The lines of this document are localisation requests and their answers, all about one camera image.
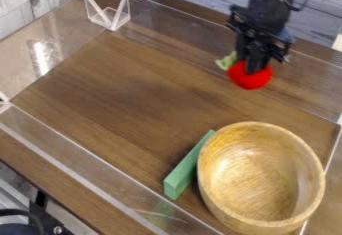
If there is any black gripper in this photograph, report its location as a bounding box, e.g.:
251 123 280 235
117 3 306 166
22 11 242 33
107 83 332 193
226 0 297 75

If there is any red felt ball with leaf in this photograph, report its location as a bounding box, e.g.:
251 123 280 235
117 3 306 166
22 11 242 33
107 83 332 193
215 51 273 90

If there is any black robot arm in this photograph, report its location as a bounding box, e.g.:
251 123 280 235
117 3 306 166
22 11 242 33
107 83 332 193
226 0 308 75

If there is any wooden bowl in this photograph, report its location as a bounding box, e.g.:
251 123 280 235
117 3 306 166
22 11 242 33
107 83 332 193
197 121 326 235

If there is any green rectangular block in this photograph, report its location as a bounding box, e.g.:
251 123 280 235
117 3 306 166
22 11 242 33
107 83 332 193
163 130 215 200

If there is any clear acrylic back wall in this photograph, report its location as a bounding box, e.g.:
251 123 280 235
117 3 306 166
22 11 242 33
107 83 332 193
118 0 342 122

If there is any clear acrylic wall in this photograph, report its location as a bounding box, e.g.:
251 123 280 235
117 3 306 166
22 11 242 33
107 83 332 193
118 0 342 122
0 103 222 235
0 0 103 102

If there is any clear acrylic corner bracket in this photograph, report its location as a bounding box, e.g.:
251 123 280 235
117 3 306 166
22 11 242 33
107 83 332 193
84 0 131 31

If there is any clear acrylic left wall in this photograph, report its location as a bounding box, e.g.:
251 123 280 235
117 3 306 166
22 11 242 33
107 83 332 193
0 0 103 102

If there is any clear acrylic front wall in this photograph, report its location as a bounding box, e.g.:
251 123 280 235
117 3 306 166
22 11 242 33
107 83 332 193
0 103 222 235

